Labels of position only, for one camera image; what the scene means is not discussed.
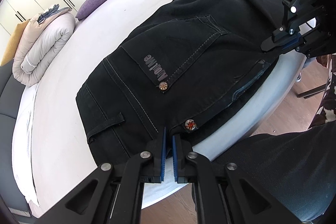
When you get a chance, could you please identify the black denim pants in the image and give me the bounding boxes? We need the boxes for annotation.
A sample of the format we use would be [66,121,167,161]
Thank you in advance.
[76,0,284,165]

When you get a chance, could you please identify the black metal chair leg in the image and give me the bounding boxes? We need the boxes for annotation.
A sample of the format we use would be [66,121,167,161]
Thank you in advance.
[297,84,327,100]

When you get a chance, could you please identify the brown patterned cloth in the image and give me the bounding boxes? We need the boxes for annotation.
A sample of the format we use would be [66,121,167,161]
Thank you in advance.
[315,54,335,125]

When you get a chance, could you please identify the white bed mattress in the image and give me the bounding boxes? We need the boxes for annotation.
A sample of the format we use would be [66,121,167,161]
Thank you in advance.
[12,0,308,217]

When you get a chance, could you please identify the grey upholstered headboard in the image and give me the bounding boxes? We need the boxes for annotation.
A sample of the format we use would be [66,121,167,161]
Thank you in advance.
[0,61,31,217]

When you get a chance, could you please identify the folded beige duvet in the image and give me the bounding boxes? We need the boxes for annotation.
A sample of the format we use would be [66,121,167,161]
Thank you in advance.
[13,7,76,86]

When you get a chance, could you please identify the purple cushion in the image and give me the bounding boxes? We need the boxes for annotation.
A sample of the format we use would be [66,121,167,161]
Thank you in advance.
[75,0,107,20]

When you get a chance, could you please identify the folded blue garment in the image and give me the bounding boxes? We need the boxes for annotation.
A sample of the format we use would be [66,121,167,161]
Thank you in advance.
[37,4,59,24]

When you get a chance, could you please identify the yellow pillow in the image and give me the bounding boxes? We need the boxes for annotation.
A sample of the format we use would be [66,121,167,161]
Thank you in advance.
[1,20,30,67]

